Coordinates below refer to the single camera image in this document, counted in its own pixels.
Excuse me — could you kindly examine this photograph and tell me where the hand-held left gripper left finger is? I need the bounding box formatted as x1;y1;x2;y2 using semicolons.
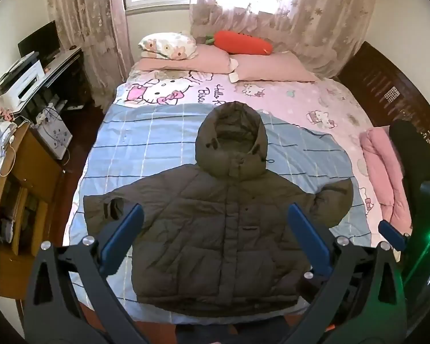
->
23;204;155;344

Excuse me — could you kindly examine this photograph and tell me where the brown wooden desk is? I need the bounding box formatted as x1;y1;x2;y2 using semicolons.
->
0;119;66;299

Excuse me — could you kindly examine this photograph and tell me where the white printer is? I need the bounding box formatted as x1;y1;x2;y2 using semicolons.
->
0;52;46;111

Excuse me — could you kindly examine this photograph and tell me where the carrot plush toy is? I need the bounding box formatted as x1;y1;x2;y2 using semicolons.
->
204;30;275;57

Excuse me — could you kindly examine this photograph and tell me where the beige lace curtain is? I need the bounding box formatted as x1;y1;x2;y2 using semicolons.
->
44;0;135;111

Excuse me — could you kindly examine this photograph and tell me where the blue checked sheet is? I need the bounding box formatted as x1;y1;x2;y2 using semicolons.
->
64;102;371;285

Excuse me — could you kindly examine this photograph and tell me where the pink floral sheer curtain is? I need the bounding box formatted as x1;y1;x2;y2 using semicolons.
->
189;0;385;80

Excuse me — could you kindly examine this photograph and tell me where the pink cartoon bedsheet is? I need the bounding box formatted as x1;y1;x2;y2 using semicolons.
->
111;67;413;253

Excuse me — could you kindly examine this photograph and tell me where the black monitor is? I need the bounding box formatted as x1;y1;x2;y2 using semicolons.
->
17;19;62;62

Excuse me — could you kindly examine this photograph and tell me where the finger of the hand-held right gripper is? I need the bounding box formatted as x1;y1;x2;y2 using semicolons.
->
378;220;410;259

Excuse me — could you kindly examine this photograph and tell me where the pink folded quilt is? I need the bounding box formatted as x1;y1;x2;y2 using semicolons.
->
359;128;413;232

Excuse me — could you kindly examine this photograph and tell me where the black cloth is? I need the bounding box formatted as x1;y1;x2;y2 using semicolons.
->
388;119;430;224

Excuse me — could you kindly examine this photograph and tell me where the olive hooded puffer jacket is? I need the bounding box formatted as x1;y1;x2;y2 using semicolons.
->
83;101;355;318

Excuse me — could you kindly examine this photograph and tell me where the floral pillow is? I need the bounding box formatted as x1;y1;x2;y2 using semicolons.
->
138;32;198;60

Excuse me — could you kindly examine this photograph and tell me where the black computer desk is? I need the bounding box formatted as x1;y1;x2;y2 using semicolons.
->
0;46;94;117

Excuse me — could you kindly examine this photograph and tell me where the white computer tower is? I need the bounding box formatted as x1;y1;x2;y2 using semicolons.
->
32;109;74;161

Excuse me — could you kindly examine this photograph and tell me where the dark wooden cabinet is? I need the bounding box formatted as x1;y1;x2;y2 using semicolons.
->
335;41;430;140

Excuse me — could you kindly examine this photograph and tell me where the pink pillow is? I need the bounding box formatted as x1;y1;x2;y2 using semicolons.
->
132;45;234;75
230;52;318;83

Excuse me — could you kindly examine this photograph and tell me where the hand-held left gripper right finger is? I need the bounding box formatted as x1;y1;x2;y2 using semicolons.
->
272;203;408;344

